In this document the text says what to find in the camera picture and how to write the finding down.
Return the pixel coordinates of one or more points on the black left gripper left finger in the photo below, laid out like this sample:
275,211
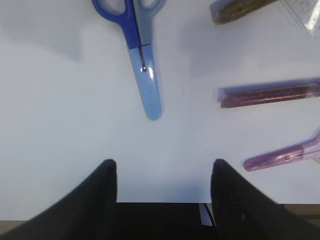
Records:
86,213

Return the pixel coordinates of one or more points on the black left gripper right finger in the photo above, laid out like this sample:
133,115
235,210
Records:
242,212

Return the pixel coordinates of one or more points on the pink purple safety scissors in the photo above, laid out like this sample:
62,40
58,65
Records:
305,150

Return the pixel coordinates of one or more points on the blue safety scissors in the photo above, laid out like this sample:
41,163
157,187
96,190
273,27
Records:
136,23

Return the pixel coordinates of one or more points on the red glitter marker pen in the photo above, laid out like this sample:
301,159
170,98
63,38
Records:
268,92

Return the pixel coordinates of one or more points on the gold glitter marker pen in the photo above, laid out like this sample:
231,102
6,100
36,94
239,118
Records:
227,11

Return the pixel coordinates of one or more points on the clear plastic ruler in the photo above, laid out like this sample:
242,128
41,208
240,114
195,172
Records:
307,12

